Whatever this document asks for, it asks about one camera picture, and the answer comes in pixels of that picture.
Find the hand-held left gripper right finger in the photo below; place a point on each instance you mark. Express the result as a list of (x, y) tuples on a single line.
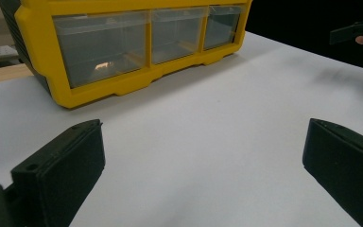
[(349, 167)]

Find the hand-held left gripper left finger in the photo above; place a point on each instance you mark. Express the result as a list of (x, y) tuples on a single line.
[(60, 176)]

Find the yellow and black organizer box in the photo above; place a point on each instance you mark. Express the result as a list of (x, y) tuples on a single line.
[(38, 63)]

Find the wooden board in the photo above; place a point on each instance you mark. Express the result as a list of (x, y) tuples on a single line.
[(3, 74)]

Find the set of clear organizer drawers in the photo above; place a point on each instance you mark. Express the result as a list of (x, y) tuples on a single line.
[(107, 47)]

